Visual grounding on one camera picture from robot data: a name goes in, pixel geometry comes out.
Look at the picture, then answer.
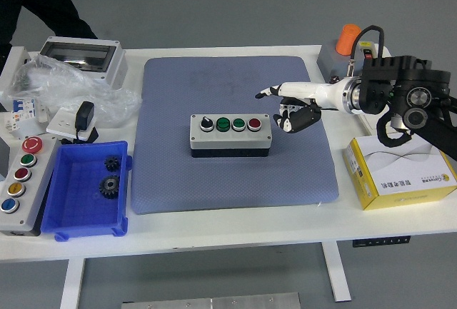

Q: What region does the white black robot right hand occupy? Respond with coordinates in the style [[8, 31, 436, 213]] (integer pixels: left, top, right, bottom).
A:
[[254, 79, 346, 134]]

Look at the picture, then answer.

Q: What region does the grey four-button control box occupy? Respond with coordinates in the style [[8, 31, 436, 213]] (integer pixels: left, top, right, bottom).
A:
[[189, 113, 273, 159]]

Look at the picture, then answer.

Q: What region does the grey five-button control box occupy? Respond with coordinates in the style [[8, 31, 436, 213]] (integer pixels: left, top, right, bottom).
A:
[[0, 136, 60, 238]]

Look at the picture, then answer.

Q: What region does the orange cylinder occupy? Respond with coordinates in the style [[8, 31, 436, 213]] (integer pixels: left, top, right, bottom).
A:
[[335, 24, 361, 57]]

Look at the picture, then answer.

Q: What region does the yellow white cardboard box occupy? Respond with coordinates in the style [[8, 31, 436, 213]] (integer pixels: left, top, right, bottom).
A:
[[343, 136, 457, 211]]

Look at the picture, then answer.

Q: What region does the blue-grey padded mat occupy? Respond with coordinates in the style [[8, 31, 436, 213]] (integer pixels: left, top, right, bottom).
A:
[[130, 55, 340, 216]]

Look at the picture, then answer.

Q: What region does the black table control panel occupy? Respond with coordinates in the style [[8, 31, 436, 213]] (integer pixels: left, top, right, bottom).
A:
[[352, 236, 411, 248]]

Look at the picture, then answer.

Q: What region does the white table leg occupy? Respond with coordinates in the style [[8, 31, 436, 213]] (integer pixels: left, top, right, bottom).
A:
[[320, 241, 352, 303], [59, 258, 86, 309]]

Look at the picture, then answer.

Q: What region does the small black gear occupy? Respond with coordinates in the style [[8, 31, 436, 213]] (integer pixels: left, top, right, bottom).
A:
[[104, 155, 121, 173]]

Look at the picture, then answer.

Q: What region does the large black gear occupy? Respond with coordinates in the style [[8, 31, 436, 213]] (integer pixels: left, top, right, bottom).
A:
[[98, 175, 121, 201]]

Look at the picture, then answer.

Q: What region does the black power adapter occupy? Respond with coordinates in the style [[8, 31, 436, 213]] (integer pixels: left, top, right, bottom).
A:
[[61, 101, 100, 145]]

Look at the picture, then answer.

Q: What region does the grey metal plate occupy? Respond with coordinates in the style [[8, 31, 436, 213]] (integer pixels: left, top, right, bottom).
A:
[[121, 292, 301, 309]]

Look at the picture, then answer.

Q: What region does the clear plastic bag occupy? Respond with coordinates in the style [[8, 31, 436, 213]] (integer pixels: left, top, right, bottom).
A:
[[5, 54, 143, 128]]

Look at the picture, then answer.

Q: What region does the blue plastic bin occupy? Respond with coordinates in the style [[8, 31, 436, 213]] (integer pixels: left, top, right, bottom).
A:
[[40, 140, 134, 243]]

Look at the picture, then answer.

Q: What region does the small white plastic piece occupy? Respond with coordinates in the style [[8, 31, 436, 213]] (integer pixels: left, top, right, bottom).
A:
[[36, 103, 51, 124]]

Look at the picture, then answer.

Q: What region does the white blue circuit breaker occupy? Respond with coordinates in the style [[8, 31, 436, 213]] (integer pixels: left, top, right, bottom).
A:
[[4, 96, 39, 132]]

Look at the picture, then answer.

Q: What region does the grey base block with switch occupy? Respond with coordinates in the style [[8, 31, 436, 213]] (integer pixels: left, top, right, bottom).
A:
[[316, 40, 385, 83]]

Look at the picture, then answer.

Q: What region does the grey enclosure with clear lid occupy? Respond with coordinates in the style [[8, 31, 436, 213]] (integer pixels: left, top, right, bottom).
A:
[[38, 36, 129, 91]]

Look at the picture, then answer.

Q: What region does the white wall socket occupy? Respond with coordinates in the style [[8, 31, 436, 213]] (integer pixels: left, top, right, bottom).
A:
[[46, 107, 99, 142]]

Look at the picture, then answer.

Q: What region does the white plastic enclosure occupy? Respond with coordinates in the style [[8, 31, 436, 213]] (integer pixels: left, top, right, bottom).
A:
[[0, 46, 32, 112]]

